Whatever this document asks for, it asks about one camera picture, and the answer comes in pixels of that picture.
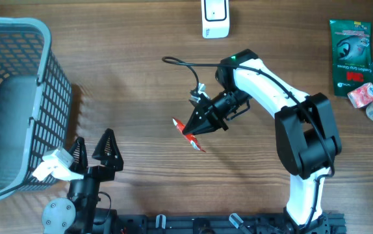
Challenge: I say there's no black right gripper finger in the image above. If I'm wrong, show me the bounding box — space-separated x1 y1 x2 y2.
187 119 229 135
183 104 206 133

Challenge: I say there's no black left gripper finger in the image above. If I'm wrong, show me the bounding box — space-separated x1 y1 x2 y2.
68 136 88 172
92 128 124 172

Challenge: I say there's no red Nescafe stick sachet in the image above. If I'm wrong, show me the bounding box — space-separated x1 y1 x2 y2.
172 118 205 153

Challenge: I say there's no small red white carton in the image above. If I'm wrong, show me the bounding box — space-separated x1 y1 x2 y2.
348 83 373 109

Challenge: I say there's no green 3M gloves packet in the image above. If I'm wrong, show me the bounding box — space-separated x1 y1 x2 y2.
329 19 373 97

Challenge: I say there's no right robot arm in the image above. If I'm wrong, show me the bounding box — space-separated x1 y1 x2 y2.
183 49 342 231

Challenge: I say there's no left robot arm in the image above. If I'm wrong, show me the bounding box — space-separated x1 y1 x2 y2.
42 128 125 233

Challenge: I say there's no white barcode scanner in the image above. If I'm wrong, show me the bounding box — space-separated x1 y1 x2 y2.
201 0 230 39

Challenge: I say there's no grey plastic mesh basket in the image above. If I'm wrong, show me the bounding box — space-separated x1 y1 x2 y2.
0 18 73 200

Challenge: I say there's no black right camera cable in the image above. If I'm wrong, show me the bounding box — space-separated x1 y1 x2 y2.
161 56 336 234

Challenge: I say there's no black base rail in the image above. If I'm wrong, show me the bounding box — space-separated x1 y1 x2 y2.
108 213 346 234

